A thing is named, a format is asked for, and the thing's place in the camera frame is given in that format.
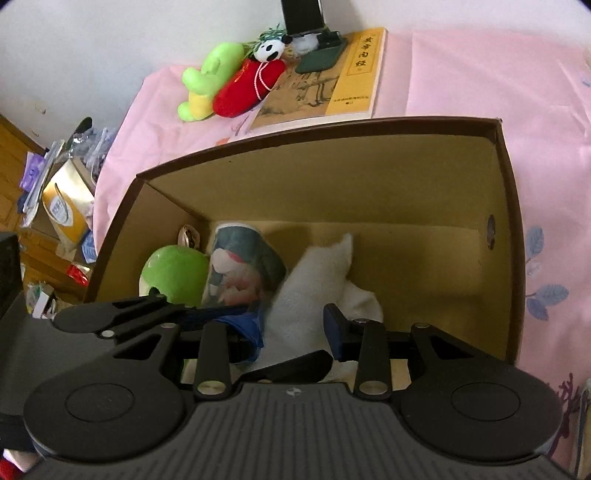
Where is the green plush toy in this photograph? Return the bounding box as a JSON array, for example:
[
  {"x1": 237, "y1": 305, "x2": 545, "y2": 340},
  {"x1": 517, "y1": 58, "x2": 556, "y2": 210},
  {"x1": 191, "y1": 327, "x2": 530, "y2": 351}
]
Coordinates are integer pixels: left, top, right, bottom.
[{"x1": 140, "y1": 244, "x2": 211, "y2": 308}]

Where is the purple packet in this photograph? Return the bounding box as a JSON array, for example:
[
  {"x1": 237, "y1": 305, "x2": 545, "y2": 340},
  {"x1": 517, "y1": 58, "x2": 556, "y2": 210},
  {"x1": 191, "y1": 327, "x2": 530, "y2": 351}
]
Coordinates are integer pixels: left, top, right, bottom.
[{"x1": 21, "y1": 152, "x2": 48, "y2": 191}]

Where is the clear plastic bag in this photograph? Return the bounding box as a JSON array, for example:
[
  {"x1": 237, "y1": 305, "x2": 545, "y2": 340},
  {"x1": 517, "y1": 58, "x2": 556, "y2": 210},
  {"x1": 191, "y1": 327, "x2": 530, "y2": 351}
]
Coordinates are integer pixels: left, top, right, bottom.
[{"x1": 65, "y1": 117, "x2": 116, "y2": 185}]

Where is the yellow book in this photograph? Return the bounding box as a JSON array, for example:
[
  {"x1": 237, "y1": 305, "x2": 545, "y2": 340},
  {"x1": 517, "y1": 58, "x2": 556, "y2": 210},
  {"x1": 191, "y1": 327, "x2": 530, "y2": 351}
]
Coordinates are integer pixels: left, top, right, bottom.
[{"x1": 249, "y1": 27, "x2": 387, "y2": 132}]

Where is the white fluffy towel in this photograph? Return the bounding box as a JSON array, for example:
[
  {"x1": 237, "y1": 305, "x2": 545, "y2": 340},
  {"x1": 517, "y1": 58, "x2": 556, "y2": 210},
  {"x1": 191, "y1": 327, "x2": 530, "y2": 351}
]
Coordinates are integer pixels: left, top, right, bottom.
[{"x1": 259, "y1": 233, "x2": 385, "y2": 384}]

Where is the small panda plush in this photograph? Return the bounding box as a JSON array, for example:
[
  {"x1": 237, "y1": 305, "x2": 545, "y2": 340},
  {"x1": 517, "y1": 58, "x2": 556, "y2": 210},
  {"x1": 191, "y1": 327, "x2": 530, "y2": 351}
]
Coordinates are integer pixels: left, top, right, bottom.
[{"x1": 253, "y1": 38, "x2": 293, "y2": 63}]

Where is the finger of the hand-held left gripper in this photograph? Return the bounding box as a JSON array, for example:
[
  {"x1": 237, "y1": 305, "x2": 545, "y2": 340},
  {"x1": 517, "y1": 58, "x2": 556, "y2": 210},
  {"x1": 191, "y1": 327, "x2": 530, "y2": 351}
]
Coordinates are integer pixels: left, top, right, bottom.
[
  {"x1": 52, "y1": 294, "x2": 252, "y2": 340},
  {"x1": 249, "y1": 350, "x2": 334, "y2": 384}
]

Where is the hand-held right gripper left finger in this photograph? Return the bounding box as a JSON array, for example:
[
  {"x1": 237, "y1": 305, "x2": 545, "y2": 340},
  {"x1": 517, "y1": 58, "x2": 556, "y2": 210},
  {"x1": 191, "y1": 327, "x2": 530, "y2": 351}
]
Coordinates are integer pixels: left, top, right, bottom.
[{"x1": 111, "y1": 314, "x2": 265, "y2": 401}]

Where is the red plush toy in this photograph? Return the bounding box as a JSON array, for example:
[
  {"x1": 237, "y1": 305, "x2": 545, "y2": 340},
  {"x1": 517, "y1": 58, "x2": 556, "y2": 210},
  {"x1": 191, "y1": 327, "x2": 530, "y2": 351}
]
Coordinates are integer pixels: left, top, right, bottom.
[{"x1": 213, "y1": 59, "x2": 287, "y2": 117}]

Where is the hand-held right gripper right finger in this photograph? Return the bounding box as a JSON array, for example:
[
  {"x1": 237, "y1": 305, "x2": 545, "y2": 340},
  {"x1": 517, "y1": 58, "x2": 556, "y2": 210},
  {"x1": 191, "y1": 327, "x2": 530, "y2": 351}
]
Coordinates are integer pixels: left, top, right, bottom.
[{"x1": 323, "y1": 303, "x2": 492, "y2": 400}]

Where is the pink printed bedsheet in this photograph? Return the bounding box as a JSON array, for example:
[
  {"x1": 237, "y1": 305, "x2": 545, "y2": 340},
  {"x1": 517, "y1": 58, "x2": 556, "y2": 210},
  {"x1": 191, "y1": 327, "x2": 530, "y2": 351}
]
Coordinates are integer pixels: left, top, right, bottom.
[{"x1": 95, "y1": 23, "x2": 591, "y2": 480}]

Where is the green yellow caterpillar plush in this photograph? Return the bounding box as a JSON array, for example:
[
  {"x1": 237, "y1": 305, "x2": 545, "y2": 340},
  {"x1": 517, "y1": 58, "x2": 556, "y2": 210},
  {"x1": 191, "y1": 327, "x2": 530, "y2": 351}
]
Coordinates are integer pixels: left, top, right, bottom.
[{"x1": 178, "y1": 41, "x2": 245, "y2": 122}]

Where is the brown cardboard box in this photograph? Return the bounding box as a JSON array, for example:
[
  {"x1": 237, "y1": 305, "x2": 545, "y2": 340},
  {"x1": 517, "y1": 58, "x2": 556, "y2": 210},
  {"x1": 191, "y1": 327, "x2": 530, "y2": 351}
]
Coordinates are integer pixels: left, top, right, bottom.
[{"x1": 83, "y1": 116, "x2": 527, "y2": 370}]

